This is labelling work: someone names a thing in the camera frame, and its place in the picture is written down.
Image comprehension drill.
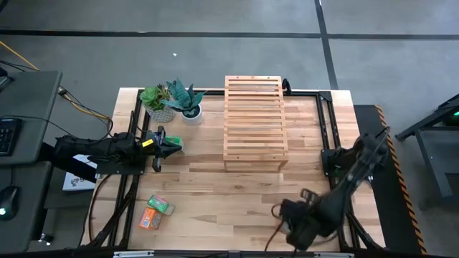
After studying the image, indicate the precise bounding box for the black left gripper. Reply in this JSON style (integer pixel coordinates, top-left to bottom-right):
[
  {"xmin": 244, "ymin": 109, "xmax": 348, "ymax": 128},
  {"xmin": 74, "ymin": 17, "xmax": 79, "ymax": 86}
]
[{"xmin": 141, "ymin": 125, "xmax": 183, "ymax": 173}]

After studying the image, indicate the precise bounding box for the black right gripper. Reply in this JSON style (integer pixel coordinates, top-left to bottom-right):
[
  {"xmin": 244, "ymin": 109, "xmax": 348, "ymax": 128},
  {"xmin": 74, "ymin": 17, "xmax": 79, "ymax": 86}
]
[{"xmin": 279, "ymin": 188, "xmax": 323, "ymax": 252}]

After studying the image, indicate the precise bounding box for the orange cereal box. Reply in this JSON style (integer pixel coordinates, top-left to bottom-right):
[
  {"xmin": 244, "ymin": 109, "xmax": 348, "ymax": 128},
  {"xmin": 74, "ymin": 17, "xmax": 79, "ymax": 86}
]
[{"xmin": 138, "ymin": 206, "xmax": 163, "ymax": 231}]

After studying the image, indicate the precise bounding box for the wooden slatted shelf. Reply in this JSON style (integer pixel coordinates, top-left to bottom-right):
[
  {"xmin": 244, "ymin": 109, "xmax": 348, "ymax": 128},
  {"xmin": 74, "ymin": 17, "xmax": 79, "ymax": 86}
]
[{"xmin": 222, "ymin": 75, "xmax": 290, "ymax": 173}]

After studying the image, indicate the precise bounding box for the snake plant in white pot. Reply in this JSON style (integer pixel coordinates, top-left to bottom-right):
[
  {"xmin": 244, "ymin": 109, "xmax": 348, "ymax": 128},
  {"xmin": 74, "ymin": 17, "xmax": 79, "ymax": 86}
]
[{"xmin": 160, "ymin": 77, "xmax": 207, "ymax": 126}]

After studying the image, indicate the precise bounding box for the succulent in patterned white pot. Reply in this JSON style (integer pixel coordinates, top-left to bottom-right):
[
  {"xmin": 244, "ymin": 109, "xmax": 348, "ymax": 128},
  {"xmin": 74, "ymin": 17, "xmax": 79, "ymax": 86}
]
[{"xmin": 138, "ymin": 84, "xmax": 177, "ymax": 124}]

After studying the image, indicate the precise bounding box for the black hazard-striped floor mat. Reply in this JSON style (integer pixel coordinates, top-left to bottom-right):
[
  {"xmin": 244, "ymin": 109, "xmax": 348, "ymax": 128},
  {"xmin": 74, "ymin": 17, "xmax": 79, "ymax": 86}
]
[{"xmin": 353, "ymin": 104, "xmax": 428, "ymax": 256}]

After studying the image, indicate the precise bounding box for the white printed cardboard box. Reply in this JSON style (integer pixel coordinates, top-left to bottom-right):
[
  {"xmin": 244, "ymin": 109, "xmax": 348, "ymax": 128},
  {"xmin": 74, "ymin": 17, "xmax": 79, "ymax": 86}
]
[{"xmin": 62, "ymin": 154, "xmax": 98, "ymax": 192}]

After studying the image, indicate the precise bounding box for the black metal stand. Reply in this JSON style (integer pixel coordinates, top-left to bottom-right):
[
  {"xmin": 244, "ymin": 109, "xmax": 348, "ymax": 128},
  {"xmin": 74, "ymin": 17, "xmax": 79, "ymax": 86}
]
[{"xmin": 395, "ymin": 93, "xmax": 459, "ymax": 209}]

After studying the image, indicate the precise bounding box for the grey desk top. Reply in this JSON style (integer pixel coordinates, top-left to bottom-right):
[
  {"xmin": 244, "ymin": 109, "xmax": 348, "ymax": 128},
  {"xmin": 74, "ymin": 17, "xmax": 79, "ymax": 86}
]
[
  {"xmin": 0, "ymin": 70, "xmax": 63, "ymax": 166},
  {"xmin": 0, "ymin": 161, "xmax": 53, "ymax": 254}
]

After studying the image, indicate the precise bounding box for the small metal caster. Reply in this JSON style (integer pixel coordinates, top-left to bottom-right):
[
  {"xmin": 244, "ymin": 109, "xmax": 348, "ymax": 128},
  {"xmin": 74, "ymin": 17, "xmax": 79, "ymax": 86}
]
[{"xmin": 38, "ymin": 232, "xmax": 55, "ymax": 247}]

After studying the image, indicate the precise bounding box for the black keyboard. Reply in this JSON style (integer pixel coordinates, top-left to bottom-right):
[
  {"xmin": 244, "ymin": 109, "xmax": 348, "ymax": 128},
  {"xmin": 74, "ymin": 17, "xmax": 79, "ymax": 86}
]
[{"xmin": 0, "ymin": 118, "xmax": 23, "ymax": 157}]

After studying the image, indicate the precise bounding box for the black computer mouse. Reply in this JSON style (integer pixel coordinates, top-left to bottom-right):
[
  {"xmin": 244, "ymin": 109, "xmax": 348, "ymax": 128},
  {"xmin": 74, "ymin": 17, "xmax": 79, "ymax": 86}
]
[{"xmin": 0, "ymin": 185, "xmax": 19, "ymax": 221}]

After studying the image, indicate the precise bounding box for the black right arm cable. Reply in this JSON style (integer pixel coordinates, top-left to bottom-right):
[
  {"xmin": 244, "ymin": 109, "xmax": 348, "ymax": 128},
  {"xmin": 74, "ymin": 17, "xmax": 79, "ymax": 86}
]
[{"xmin": 264, "ymin": 125, "xmax": 392, "ymax": 252}]

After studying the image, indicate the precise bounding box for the silver metal bracket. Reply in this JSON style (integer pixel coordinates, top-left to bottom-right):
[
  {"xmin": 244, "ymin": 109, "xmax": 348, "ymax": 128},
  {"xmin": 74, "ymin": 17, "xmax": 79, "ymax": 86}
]
[
  {"xmin": 314, "ymin": 252, "xmax": 355, "ymax": 258},
  {"xmin": 113, "ymin": 250, "xmax": 155, "ymax": 258}
]

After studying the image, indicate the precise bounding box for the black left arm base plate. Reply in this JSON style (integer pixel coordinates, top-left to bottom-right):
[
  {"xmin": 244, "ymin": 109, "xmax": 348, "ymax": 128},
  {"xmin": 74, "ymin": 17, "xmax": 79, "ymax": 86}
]
[{"xmin": 87, "ymin": 154, "xmax": 147, "ymax": 176}]

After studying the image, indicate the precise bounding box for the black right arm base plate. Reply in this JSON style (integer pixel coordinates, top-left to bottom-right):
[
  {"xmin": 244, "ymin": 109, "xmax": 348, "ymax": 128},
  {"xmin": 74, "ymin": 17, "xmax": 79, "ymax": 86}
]
[{"xmin": 321, "ymin": 148, "xmax": 374, "ymax": 179}]

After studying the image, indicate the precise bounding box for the black aluminium table frame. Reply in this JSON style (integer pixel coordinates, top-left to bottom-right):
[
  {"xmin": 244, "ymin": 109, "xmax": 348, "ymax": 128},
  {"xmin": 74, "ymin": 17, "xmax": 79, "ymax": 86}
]
[{"xmin": 80, "ymin": 89, "xmax": 387, "ymax": 258}]

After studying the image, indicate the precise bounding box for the yellow cable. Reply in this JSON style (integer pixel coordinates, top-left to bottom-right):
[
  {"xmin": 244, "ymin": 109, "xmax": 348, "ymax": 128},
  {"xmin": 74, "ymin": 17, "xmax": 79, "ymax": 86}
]
[{"xmin": 0, "ymin": 40, "xmax": 112, "ymax": 121}]

